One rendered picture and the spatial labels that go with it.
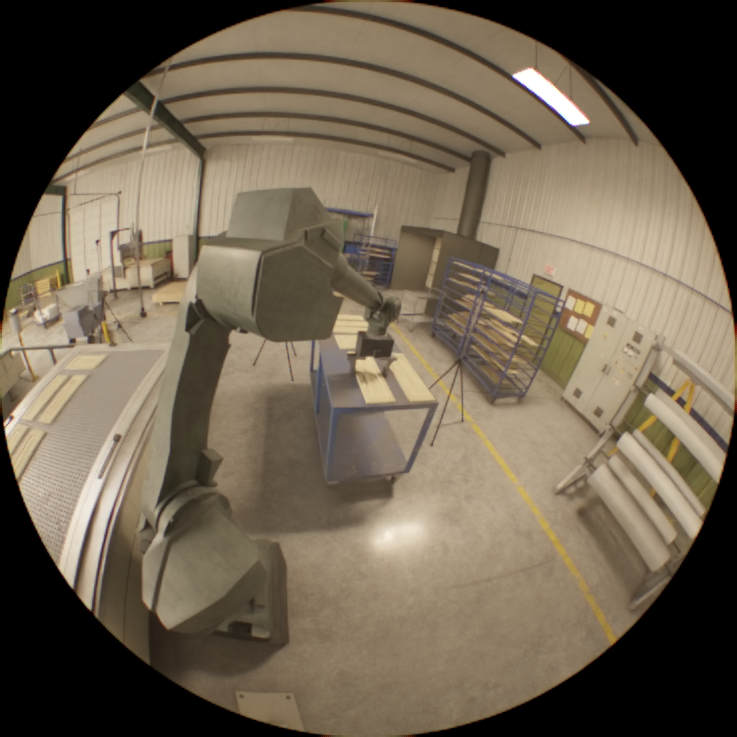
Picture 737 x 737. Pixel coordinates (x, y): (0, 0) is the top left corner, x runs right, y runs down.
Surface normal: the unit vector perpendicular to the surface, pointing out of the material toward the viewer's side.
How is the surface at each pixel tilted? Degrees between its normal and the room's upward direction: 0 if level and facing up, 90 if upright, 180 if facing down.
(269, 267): 90
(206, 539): 0
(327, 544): 0
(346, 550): 0
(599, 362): 90
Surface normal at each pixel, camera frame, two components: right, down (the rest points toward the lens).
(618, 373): -0.95, -0.01
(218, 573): 0.16, -0.85
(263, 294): 0.88, 0.35
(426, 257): 0.25, 0.52
